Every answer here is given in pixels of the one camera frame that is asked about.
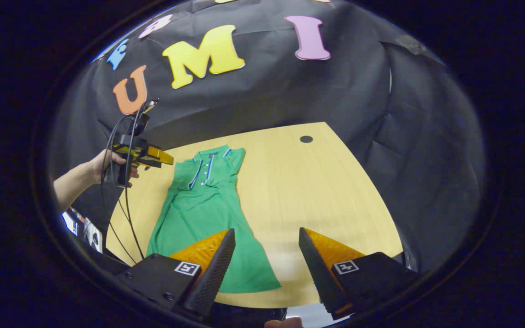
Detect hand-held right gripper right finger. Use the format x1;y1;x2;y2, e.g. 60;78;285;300
298;226;419;321

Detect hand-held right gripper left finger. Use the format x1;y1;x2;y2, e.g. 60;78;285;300
123;228;237;318

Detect green T-shirt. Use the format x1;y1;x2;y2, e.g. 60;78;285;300
146;145;282;293

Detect white printed object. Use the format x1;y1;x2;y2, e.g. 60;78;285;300
62;207;103;254

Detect black cable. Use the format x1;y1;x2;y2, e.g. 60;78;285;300
100;114;138;266
124;105;147;261

